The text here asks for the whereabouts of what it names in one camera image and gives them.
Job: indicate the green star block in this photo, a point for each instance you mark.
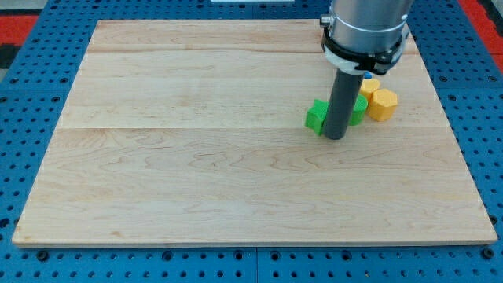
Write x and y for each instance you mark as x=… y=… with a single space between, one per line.
x=316 y=115

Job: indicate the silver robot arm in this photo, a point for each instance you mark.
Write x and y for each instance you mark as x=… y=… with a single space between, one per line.
x=365 y=35

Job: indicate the green circle block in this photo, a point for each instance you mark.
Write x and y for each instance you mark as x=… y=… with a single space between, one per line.
x=359 y=110

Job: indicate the light wooden board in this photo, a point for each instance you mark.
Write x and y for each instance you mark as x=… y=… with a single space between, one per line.
x=190 y=133

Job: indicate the yellow block behind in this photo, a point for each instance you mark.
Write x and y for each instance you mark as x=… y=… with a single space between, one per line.
x=368 y=87

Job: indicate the yellow hexagon block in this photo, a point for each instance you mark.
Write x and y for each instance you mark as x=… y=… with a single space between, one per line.
x=382 y=105

